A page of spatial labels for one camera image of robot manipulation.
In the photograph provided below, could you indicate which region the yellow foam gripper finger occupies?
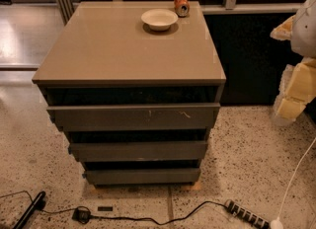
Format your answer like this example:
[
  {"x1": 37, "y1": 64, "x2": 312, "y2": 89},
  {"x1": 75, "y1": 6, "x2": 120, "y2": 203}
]
[
  {"x1": 270, "y1": 16, "x2": 294, "y2": 40},
  {"x1": 272, "y1": 57, "x2": 316, "y2": 126}
]

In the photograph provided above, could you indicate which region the grey top drawer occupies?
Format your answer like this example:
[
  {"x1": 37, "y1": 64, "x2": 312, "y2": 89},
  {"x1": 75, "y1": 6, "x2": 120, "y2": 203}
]
[{"x1": 47, "y1": 103, "x2": 220, "y2": 131}]

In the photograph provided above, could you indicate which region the grey drawer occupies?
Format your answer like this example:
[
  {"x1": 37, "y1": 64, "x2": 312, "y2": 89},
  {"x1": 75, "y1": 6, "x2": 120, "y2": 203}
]
[
  {"x1": 84, "y1": 168, "x2": 200, "y2": 186},
  {"x1": 69, "y1": 141, "x2": 207, "y2": 162},
  {"x1": 47, "y1": 103, "x2": 220, "y2": 131}
]

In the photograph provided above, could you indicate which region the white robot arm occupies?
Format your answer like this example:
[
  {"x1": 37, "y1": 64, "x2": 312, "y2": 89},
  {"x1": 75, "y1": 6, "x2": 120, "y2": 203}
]
[{"x1": 271, "y1": 0, "x2": 316, "y2": 125}]

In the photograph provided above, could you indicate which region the grey drawer cabinet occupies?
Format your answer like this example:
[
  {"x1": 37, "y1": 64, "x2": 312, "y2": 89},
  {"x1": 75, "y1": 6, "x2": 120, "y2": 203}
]
[{"x1": 33, "y1": 2, "x2": 226, "y2": 173}]

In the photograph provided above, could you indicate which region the grey middle drawer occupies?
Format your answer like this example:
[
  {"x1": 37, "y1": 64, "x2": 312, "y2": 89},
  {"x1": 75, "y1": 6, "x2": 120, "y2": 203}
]
[{"x1": 69, "y1": 141, "x2": 207, "y2": 162}]

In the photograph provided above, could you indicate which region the grey bottom drawer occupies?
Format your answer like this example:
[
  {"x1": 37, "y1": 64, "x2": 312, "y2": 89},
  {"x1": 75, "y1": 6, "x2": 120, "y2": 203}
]
[{"x1": 84, "y1": 168, "x2": 200, "y2": 186}]

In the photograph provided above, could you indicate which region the orange soda can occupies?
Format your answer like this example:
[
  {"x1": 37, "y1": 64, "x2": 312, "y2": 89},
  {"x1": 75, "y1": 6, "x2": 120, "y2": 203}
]
[{"x1": 174, "y1": 0, "x2": 190, "y2": 17}]

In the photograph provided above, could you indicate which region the white bowl on cabinet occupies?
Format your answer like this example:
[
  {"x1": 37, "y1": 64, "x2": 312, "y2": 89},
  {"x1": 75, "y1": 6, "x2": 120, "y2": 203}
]
[{"x1": 141, "y1": 9, "x2": 178, "y2": 32}]

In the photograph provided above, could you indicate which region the black power strip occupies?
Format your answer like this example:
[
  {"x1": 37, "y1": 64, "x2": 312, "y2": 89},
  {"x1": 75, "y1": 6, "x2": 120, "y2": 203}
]
[{"x1": 224, "y1": 199, "x2": 270, "y2": 229}]

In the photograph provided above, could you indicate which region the small black floor plate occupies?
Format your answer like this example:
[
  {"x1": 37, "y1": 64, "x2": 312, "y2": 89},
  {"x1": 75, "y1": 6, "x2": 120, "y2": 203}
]
[{"x1": 98, "y1": 206, "x2": 113, "y2": 211}]

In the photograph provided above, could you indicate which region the black power adapter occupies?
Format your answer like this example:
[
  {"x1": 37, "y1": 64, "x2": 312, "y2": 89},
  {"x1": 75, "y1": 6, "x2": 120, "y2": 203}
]
[{"x1": 72, "y1": 206, "x2": 91, "y2": 224}]

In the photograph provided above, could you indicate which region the black bar on floor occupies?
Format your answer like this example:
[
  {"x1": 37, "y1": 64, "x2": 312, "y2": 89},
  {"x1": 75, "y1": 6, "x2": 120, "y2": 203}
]
[{"x1": 13, "y1": 191, "x2": 46, "y2": 229}]

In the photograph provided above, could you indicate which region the white cable with plug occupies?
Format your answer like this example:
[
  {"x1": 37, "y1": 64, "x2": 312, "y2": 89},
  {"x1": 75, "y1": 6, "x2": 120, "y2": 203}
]
[{"x1": 270, "y1": 137, "x2": 316, "y2": 229}]

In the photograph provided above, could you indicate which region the black power cable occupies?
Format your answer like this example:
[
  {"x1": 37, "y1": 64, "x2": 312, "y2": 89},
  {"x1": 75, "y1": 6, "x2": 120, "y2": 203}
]
[{"x1": 0, "y1": 190, "x2": 228, "y2": 226}]

